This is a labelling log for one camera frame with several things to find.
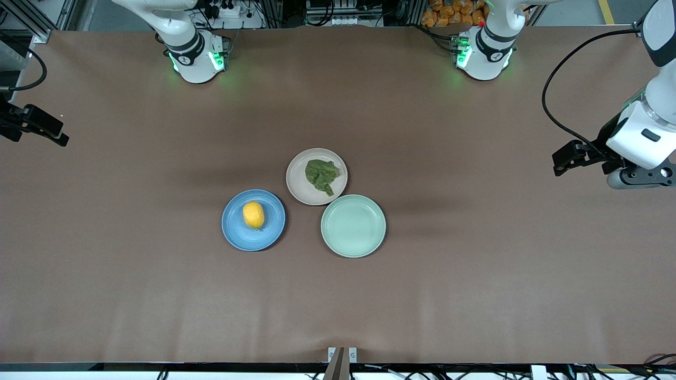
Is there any yellow lemon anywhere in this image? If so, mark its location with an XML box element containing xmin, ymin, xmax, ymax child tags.
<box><xmin>242</xmin><ymin>201</ymin><xmax>266</xmax><ymax>231</ymax></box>

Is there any green lettuce leaf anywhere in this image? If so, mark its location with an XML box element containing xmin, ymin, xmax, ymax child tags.
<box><xmin>305</xmin><ymin>159</ymin><xmax>341</xmax><ymax>197</ymax></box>

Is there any white power strip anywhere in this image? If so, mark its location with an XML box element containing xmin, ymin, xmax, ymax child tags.
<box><xmin>203</xmin><ymin>0</ymin><xmax>249</xmax><ymax>19</ymax></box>

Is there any blue plate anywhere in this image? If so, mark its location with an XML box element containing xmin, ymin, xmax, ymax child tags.
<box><xmin>221</xmin><ymin>189</ymin><xmax>286</xmax><ymax>252</ymax></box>

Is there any pale green plate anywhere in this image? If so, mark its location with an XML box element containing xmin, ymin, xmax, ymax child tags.
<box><xmin>321</xmin><ymin>194</ymin><xmax>387</xmax><ymax>259</ymax></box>

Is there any beige plate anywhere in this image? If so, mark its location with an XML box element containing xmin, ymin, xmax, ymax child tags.
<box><xmin>286</xmin><ymin>148</ymin><xmax>349</xmax><ymax>206</ymax></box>

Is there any white electronics unit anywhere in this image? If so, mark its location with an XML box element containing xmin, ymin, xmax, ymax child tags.
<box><xmin>306</xmin><ymin>0</ymin><xmax>383</xmax><ymax>27</ymax></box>

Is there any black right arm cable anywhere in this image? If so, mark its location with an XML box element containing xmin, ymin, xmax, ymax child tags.
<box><xmin>10</xmin><ymin>47</ymin><xmax>48</xmax><ymax>91</ymax></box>

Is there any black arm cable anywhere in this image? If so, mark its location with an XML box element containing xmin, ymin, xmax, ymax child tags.
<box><xmin>10</xmin><ymin>47</ymin><xmax>48</xmax><ymax>91</ymax></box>
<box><xmin>542</xmin><ymin>28</ymin><xmax>642</xmax><ymax>154</ymax></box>

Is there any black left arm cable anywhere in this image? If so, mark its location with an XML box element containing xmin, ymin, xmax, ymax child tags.
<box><xmin>542</xmin><ymin>28</ymin><xmax>642</xmax><ymax>154</ymax></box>

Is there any aluminium frame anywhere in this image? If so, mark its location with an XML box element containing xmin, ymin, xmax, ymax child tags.
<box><xmin>0</xmin><ymin>0</ymin><xmax>85</xmax><ymax>106</ymax></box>

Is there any metal bracket with wedge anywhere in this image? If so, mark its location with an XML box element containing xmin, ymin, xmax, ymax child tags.
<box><xmin>323</xmin><ymin>347</ymin><xmax>358</xmax><ymax>380</ymax></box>

